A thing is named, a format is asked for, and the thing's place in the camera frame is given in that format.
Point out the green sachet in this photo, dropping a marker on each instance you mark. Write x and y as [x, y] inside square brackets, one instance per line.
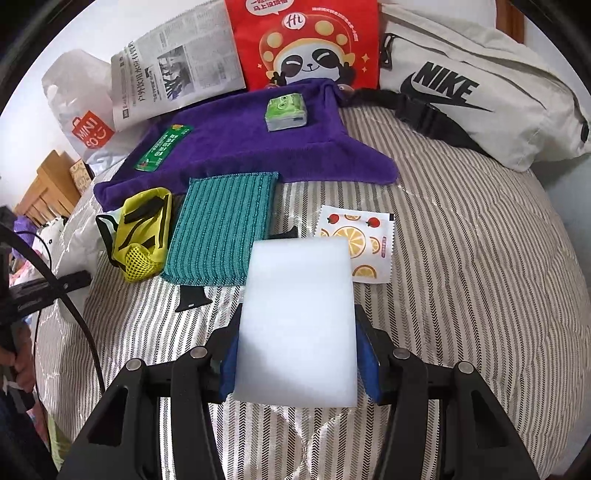
[161, 148]

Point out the teal striped cleaning cloth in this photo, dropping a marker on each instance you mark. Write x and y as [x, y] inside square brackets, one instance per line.
[217, 230]

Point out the red panda print bag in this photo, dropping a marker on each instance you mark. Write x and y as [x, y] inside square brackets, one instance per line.
[249, 46]

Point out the newspaper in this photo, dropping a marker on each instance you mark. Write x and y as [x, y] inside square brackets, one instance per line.
[184, 55]

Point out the fruit print wipe packet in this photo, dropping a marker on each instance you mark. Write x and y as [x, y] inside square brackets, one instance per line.
[369, 240]

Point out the wooden furniture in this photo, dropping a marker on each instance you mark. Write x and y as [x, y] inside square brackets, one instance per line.
[46, 184]

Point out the white foam sponge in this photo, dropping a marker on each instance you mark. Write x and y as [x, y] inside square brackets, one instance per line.
[295, 323]

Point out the beige waist bag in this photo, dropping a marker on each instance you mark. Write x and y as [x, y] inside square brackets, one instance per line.
[521, 124]

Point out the person's left hand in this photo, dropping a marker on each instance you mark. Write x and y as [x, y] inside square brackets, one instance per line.
[25, 374]

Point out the yellow mesh pouch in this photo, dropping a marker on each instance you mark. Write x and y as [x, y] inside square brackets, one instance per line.
[138, 230]

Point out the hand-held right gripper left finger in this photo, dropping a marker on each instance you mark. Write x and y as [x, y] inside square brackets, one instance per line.
[228, 369]

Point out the white plastic shopping bag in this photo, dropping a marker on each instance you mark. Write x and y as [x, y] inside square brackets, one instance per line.
[78, 106]

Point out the purple towel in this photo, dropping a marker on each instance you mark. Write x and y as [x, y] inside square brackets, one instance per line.
[231, 134]

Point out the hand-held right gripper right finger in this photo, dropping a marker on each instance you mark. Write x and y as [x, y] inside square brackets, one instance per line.
[369, 364]

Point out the green tissue pack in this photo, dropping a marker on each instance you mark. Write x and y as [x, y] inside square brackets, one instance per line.
[286, 113]

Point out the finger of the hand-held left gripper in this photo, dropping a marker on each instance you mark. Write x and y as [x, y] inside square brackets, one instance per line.
[71, 280]

